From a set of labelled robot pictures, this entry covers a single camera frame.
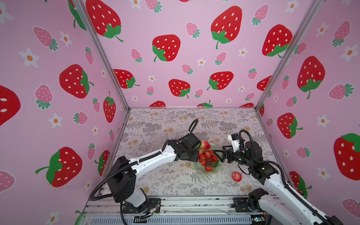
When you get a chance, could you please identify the fake strawberry bunch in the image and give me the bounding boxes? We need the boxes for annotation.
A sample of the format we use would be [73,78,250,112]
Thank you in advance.
[198,149,220,172]

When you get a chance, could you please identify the red fake peach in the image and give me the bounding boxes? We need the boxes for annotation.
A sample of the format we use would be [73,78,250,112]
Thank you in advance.
[200,140,211,150]

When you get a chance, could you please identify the red yellow fake apple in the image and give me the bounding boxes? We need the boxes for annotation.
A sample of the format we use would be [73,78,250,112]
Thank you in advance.
[232,172,242,182]

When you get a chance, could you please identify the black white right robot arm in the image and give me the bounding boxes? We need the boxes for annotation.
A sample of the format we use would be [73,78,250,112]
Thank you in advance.
[214,140,342,225]

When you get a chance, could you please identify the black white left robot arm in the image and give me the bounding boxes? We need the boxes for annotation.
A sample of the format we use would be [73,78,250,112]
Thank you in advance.
[106,133,202,208]

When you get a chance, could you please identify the light green fruit bowl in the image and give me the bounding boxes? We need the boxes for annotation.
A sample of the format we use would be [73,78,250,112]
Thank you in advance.
[191,140,224,175]

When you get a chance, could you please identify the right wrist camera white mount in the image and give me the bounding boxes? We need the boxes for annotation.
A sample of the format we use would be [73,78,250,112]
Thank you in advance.
[228,134,244,152]

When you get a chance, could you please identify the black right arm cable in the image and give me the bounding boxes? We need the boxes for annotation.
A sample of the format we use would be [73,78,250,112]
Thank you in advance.
[238,129,256,158]

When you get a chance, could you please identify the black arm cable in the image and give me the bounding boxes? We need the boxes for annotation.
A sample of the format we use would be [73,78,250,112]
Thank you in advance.
[179,118,199,141]
[238,129,256,158]

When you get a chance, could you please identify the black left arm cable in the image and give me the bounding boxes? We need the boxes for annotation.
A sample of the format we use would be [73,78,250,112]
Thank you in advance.
[179,118,199,141]

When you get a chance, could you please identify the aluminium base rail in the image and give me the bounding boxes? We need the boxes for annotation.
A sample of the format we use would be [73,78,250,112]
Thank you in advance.
[78,196,272,225]

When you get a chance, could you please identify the aluminium corner frame post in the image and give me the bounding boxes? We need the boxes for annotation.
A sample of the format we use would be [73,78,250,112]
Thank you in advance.
[255,0,324,113]

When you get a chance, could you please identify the left aluminium corner post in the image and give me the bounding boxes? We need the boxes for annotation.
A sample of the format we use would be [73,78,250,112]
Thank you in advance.
[74,0,130,113]

